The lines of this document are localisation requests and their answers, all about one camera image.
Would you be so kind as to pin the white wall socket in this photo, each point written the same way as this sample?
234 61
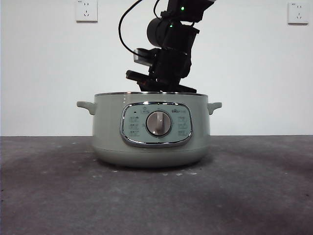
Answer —
86 11
297 13

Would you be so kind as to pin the pale green electric pot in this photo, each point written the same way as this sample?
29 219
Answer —
110 137

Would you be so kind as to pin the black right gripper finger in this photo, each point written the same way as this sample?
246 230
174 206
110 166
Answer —
148 88

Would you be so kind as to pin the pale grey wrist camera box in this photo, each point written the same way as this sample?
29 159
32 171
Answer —
140 57

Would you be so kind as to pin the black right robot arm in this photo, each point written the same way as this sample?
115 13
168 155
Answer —
176 29

